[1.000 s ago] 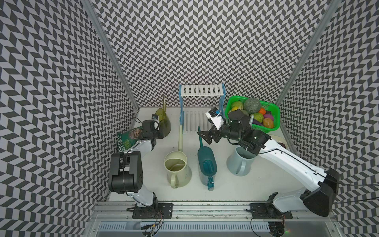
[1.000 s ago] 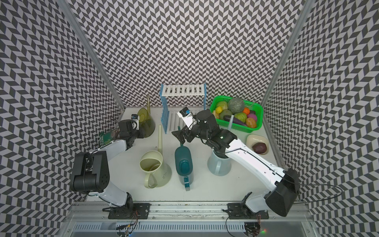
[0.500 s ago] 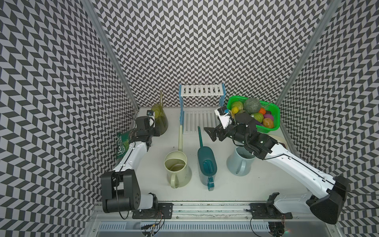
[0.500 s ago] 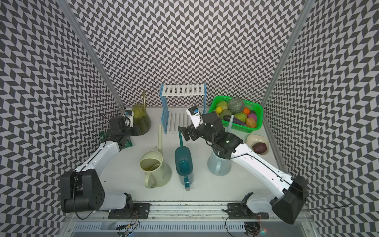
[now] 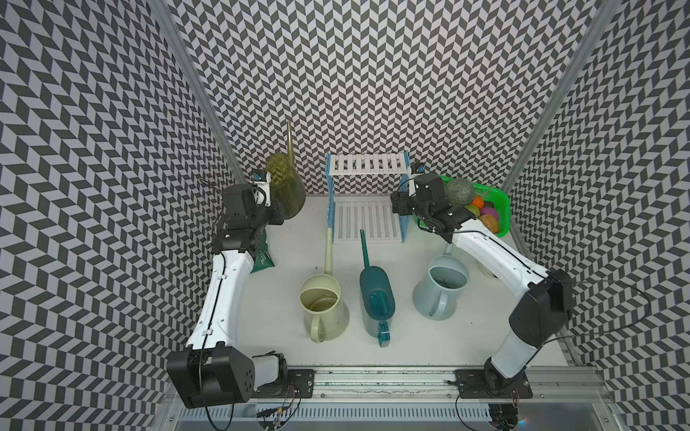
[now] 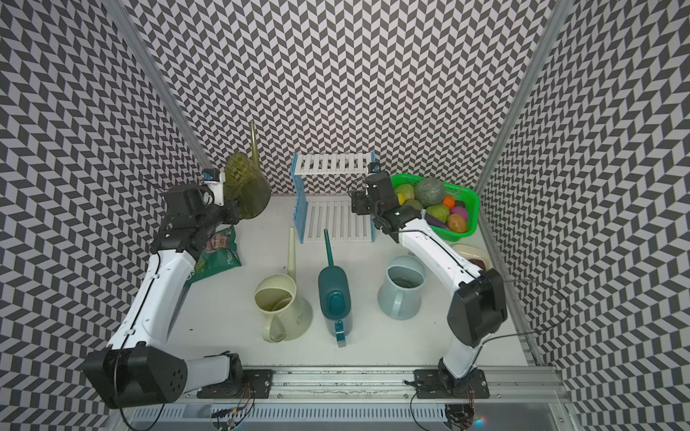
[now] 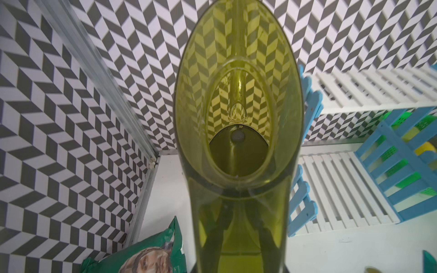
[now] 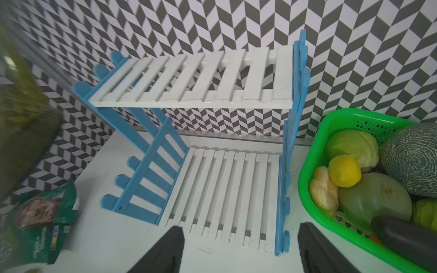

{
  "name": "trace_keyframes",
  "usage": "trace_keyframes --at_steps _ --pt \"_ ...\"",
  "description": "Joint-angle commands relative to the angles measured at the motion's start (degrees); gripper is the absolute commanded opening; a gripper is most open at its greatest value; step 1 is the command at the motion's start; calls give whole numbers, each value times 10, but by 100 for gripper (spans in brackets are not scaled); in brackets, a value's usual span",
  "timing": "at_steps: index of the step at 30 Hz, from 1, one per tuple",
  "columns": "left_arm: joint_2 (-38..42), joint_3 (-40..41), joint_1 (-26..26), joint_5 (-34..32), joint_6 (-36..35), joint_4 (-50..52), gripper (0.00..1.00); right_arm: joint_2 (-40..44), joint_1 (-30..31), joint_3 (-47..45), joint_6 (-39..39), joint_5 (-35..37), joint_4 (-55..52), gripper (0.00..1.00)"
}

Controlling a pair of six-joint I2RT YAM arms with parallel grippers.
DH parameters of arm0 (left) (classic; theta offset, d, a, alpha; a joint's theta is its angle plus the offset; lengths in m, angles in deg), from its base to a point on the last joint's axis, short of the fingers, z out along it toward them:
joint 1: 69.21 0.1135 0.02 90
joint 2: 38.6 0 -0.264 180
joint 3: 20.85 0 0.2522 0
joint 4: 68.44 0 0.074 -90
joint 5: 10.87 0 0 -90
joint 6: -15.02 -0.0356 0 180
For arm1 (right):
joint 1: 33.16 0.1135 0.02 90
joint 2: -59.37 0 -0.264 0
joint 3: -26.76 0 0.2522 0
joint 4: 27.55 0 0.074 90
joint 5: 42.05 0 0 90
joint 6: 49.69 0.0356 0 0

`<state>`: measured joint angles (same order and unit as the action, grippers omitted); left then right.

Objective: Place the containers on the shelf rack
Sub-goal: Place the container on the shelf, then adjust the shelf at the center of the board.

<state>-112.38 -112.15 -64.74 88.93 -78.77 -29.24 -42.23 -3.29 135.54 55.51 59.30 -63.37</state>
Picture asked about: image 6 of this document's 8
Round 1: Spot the aluminium front rail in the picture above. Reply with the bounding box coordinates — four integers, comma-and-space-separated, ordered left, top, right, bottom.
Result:
110, 365, 572, 406

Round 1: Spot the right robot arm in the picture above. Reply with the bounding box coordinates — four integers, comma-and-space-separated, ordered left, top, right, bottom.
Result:
349, 163, 508, 384

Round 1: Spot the cream oval dish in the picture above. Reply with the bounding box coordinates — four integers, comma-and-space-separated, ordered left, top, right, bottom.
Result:
452, 244, 492, 270

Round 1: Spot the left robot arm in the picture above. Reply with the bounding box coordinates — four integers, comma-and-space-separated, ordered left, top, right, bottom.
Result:
81, 181, 244, 409

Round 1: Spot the beige watering can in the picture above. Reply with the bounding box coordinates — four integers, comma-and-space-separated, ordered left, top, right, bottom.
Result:
253, 227, 314, 343

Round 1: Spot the dark teal watering can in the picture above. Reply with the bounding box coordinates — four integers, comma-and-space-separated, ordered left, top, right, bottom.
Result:
318, 229, 352, 348

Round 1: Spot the olive transparent watering can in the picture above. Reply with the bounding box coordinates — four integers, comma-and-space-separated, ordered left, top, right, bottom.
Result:
224, 120, 271, 219

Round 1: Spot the netted green melon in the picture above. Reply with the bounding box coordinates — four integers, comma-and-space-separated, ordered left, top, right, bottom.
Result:
415, 178, 447, 208

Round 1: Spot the purple toy eggplant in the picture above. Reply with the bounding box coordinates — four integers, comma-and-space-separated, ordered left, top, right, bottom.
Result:
424, 213, 449, 230

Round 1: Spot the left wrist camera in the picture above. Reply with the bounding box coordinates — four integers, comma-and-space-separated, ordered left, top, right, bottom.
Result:
202, 168, 226, 207

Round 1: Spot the brown toy potato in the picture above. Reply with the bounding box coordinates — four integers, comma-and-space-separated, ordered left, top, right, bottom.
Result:
446, 214, 468, 233

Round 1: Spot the dark purple fruit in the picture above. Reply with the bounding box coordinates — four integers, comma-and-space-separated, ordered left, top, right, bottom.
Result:
469, 259, 487, 271

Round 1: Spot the green plastic basket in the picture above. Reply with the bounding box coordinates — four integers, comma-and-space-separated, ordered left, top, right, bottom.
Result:
391, 173, 480, 242

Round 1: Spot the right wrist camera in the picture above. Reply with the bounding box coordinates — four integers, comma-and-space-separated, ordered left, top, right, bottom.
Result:
368, 161, 381, 174

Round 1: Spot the green toy cabbage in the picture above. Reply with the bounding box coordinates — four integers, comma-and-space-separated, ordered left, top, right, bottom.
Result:
426, 204, 450, 224

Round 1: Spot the light blue watering can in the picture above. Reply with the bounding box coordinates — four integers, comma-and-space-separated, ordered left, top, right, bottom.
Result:
377, 255, 426, 321

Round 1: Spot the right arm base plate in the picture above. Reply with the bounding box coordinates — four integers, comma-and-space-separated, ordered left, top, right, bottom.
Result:
413, 368, 491, 400

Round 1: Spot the blue white slatted shelf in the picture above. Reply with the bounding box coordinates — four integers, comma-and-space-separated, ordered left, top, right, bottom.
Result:
290, 151, 378, 244

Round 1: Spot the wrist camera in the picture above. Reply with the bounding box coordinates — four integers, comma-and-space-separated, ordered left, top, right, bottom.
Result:
202, 168, 226, 207
368, 161, 381, 174

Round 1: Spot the green chips bag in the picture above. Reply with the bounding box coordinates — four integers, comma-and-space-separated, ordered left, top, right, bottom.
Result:
187, 226, 242, 285

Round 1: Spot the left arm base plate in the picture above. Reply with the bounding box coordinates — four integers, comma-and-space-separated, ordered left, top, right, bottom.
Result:
197, 369, 274, 400

